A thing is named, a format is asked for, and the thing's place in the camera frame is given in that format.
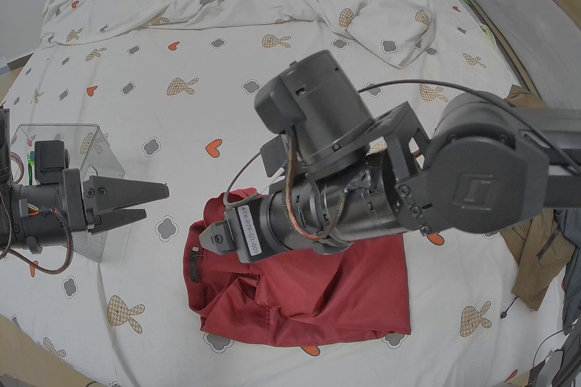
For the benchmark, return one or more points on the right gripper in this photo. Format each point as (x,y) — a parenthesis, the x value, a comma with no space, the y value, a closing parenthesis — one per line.
(286,217)

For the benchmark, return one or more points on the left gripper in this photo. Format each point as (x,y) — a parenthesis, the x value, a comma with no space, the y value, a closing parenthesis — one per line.
(45,213)

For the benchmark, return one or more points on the red shirt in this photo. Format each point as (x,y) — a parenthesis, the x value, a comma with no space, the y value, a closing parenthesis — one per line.
(340,285)

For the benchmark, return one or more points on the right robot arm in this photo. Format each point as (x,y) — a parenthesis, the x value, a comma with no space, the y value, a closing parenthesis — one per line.
(476,163)

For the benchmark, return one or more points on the clear plastic box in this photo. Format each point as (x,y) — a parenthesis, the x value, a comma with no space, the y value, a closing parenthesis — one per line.
(104,158)

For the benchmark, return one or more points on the brown jacket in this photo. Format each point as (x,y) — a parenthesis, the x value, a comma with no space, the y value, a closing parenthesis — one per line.
(531,258)

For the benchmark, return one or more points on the dark grey garment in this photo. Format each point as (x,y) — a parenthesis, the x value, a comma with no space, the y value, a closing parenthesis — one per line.
(573,285)

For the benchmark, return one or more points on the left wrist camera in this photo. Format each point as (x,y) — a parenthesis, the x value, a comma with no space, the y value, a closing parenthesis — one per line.
(50,158)

